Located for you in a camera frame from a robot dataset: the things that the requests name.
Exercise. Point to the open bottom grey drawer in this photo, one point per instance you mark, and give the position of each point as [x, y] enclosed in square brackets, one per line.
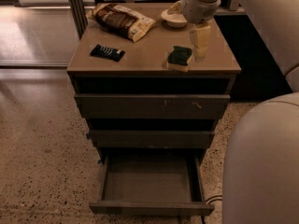
[152, 182]

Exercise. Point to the middle grey drawer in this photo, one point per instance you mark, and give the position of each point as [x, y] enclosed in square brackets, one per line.
[152, 139]

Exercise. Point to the metal window frame post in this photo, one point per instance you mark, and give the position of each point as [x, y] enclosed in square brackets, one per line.
[79, 17]

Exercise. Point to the dark blue snack bar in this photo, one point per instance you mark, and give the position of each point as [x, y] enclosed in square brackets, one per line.
[107, 53]

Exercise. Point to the top grey drawer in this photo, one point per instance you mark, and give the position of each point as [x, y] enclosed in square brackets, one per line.
[138, 106]

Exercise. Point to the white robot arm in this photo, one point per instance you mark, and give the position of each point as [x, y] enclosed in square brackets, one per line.
[261, 166]

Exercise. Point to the brown chip bag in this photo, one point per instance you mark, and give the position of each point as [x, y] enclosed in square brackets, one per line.
[121, 20]

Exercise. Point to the green and yellow sponge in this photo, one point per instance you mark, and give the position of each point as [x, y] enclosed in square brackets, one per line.
[179, 59]

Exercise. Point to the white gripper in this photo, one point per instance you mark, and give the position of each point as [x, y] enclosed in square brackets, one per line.
[199, 9]

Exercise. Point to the white bowl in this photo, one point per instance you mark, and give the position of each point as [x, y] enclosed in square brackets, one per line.
[174, 20]

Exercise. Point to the grey drawer cabinet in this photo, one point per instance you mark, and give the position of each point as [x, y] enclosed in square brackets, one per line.
[143, 70]

